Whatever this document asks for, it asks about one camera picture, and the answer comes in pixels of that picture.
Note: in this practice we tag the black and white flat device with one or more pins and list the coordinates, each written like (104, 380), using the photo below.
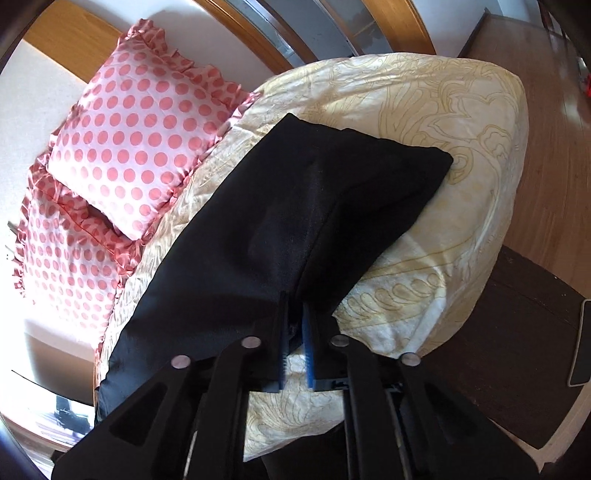
(581, 350)

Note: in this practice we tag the black pants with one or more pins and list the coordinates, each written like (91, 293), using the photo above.
(300, 207)

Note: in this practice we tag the bed with yellow patterned cover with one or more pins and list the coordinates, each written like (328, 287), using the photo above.
(415, 115)

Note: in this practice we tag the red box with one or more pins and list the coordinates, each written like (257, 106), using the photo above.
(587, 85)

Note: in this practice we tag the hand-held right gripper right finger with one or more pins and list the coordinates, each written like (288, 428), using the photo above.
(310, 348)

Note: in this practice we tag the wooden headboard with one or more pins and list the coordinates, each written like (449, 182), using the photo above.
(69, 37)

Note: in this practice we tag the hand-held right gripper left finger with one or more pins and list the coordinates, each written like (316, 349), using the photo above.
(281, 344)

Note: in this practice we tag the pink polka dot pillow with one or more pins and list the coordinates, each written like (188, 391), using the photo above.
(138, 115)
(60, 258)

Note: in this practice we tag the grey door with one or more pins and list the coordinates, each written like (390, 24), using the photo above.
(318, 23)

